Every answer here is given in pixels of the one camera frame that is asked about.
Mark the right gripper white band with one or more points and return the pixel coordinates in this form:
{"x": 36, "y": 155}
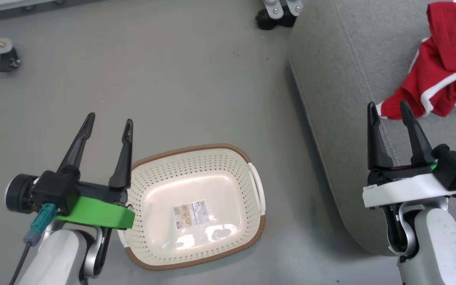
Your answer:
{"x": 402, "y": 188}

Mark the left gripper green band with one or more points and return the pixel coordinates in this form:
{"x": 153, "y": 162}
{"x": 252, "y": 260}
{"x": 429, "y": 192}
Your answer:
{"x": 97, "y": 211}

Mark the red white-trimmed jersey garment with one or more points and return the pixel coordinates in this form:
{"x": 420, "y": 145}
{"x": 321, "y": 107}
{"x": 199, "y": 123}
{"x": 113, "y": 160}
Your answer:
{"x": 437, "y": 85}

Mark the cream perforated laundry basket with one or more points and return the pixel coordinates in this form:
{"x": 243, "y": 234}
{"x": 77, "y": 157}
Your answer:
{"x": 160, "y": 178}

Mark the paper label sticker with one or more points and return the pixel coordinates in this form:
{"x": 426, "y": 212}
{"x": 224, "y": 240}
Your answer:
{"x": 190, "y": 213}

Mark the black caster wheel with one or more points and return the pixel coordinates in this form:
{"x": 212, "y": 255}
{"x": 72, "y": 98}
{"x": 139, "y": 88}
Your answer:
{"x": 9, "y": 61}
{"x": 269, "y": 20}

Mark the short grey partition leg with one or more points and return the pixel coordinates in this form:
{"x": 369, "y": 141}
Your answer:
{"x": 274, "y": 8}
{"x": 294, "y": 6}

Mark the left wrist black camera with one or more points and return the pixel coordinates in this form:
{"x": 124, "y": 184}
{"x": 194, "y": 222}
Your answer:
{"x": 42, "y": 192}

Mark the grey partition bottom rail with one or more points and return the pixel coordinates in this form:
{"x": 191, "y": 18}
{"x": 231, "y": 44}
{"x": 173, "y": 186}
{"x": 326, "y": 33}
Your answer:
{"x": 6, "y": 4}

